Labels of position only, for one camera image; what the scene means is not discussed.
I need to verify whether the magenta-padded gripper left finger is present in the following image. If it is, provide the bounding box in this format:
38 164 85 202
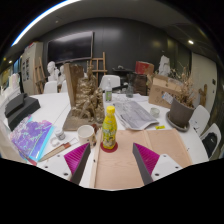
39 142 92 186

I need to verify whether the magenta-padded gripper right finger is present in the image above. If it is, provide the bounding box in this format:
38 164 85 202
132 142 184 186

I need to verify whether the yellow drink bottle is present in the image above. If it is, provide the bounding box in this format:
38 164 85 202
101 105 118 150

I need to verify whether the light wooden board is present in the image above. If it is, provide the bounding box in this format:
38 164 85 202
88 128 194 191

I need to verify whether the white spotted mug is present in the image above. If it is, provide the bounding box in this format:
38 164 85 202
77 124 98 148

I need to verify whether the small white jar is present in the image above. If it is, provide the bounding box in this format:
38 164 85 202
54 128 67 141

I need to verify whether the flat round red coaster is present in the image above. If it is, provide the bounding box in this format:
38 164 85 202
100 141 119 154

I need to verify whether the grey plant saucer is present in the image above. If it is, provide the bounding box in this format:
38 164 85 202
165 110 191 132

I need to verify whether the small glass cup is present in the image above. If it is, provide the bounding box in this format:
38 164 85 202
149 107 160 118

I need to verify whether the purple painted sheet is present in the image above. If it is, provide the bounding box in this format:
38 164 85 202
9 114 54 163

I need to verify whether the black backpack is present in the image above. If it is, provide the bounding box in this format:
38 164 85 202
202 132 218 158

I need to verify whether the brown cardboard box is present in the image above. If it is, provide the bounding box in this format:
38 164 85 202
148 73 183 109

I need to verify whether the small grey glass bottle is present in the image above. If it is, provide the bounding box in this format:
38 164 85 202
125 82 135 99

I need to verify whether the black foam box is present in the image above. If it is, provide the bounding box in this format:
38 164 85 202
3 92 42 131

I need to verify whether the white bottle with green label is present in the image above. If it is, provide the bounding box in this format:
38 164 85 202
104 78 113 103

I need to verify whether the red box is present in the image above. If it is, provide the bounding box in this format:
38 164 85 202
134 60 155 76

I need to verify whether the wooden easel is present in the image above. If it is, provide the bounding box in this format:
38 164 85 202
33 56 47 94
87 51 108 79

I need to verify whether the white plaster bust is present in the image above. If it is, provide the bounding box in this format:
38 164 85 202
46 60 66 83

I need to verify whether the white plaster statue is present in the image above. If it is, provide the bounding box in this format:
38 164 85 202
158 54 172 77

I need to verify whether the white cabinet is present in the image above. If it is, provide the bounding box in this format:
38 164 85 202
21 41 44 96

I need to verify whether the wooden-handled palette knife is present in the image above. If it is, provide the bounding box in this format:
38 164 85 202
39 141 73 163

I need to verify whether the wooden figure by wall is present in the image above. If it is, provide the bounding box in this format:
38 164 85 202
198 83 208 108

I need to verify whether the black wall screen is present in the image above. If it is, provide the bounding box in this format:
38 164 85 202
46 31 95 64

